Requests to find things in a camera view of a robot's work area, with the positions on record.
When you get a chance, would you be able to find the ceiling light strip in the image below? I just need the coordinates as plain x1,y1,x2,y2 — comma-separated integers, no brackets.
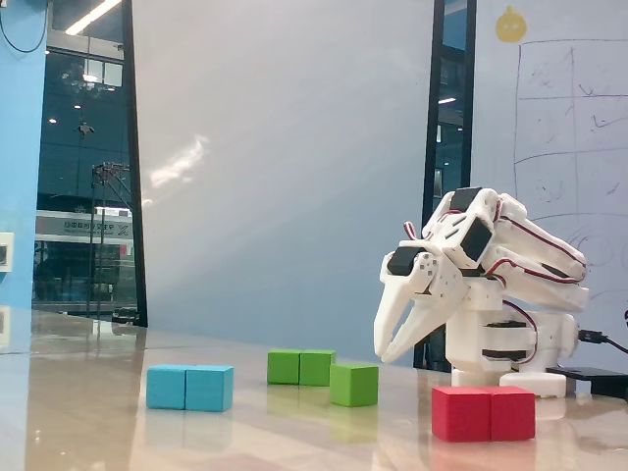
65,0,123,36

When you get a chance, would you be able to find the yellow round sticker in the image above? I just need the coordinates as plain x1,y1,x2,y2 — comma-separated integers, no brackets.
495,5,527,43

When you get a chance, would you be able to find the plain white wall panel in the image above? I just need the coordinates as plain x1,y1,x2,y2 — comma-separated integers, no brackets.
131,0,438,367

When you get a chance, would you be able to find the black frame post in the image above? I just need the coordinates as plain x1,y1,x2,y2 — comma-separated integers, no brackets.
121,0,150,329
413,0,446,369

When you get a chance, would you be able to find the white wall outlet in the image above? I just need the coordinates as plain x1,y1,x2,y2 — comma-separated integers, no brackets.
0,232,16,274

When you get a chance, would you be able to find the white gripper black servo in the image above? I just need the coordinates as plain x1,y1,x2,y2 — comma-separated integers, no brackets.
373,238,468,365

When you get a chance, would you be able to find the white robot arm with base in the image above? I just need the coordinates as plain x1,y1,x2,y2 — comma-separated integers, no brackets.
404,185,591,399

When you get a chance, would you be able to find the small green cube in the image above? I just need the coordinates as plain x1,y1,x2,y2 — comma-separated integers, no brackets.
329,362,380,408

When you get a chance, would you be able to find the long green block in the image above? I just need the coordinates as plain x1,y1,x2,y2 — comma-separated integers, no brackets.
267,348,338,388

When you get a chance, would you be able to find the thin black hanging cable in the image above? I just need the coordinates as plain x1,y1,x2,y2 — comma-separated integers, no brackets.
0,0,53,53

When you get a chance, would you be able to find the long red block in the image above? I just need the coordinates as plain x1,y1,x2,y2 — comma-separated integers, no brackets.
431,385,537,444

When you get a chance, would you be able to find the black power adapter box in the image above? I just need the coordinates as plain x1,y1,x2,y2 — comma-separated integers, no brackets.
546,365,628,399

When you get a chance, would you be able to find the long blue block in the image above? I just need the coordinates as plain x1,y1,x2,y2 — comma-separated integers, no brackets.
145,363,235,413

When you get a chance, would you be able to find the black cable with plug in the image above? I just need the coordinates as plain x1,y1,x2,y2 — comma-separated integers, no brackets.
577,329,628,355

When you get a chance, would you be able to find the whiteboard with pen drawings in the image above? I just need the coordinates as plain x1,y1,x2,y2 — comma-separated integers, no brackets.
471,0,628,367

